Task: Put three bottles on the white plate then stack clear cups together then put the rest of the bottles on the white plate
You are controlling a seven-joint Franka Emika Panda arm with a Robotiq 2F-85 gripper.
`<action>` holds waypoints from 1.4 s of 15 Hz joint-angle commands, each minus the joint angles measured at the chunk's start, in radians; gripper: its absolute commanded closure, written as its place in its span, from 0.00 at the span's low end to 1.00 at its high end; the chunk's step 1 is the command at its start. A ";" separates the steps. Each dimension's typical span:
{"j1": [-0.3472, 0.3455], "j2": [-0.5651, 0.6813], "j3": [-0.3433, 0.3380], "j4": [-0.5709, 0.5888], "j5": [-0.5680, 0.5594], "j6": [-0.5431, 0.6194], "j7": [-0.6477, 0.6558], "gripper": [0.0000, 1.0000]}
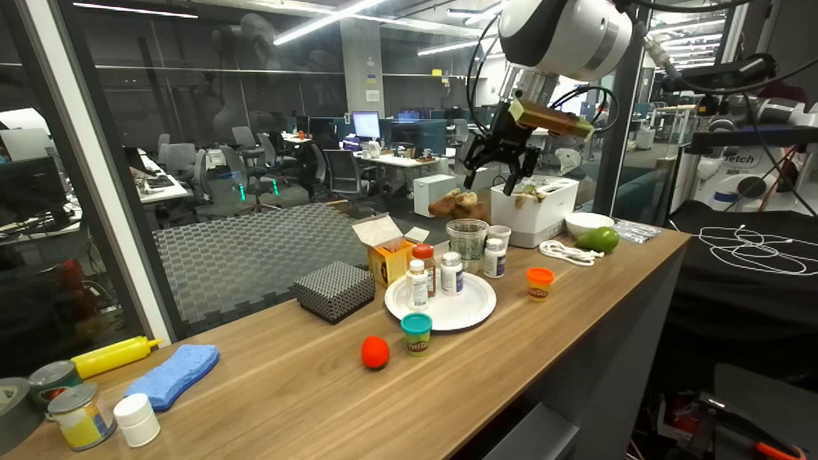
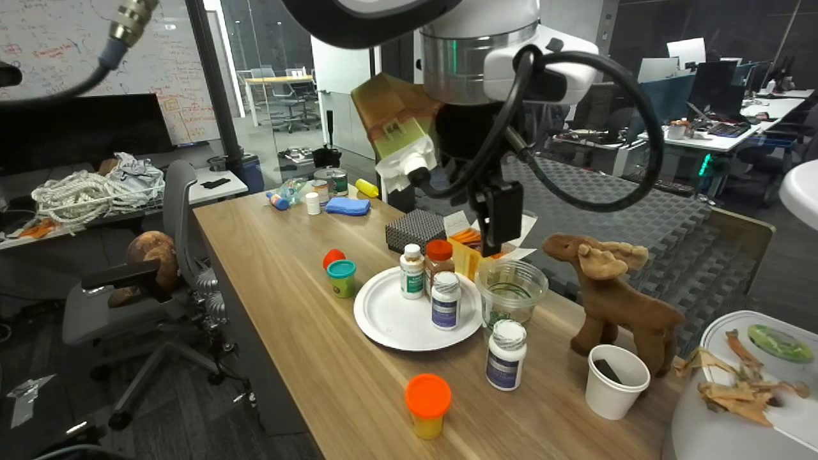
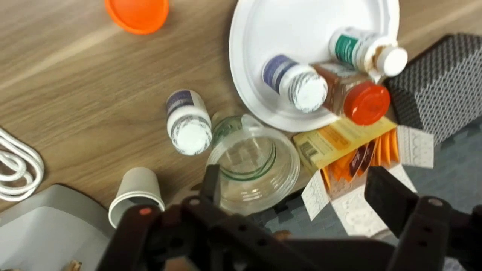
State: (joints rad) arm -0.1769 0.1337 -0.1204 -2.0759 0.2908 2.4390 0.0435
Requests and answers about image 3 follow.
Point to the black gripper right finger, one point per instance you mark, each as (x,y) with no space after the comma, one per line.
(431,235)

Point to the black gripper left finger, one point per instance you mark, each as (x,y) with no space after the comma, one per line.
(166,235)

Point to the orange-capped brown spice bottle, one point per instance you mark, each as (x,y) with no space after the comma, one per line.
(364,103)

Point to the white pill bottle green label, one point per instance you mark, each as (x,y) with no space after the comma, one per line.
(370,50)

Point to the white pill bottle blue label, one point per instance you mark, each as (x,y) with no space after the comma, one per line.
(189,125)
(296,83)

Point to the white paper plate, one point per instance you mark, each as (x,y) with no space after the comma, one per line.
(281,30)

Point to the white paper cup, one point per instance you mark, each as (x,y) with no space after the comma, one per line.
(138,188)

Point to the dark foam floor mat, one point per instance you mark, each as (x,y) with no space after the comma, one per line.
(461,170)

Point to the tan wood scraps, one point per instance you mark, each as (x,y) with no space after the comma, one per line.
(76,265)

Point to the clear plastic cup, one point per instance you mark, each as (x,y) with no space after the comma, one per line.
(257,166)

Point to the white plastic bin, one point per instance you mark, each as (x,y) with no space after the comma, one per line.
(46,231)

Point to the yellow open tea box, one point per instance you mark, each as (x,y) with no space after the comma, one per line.
(347,145)

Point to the grey patterned box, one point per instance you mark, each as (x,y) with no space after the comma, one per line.
(442,85)

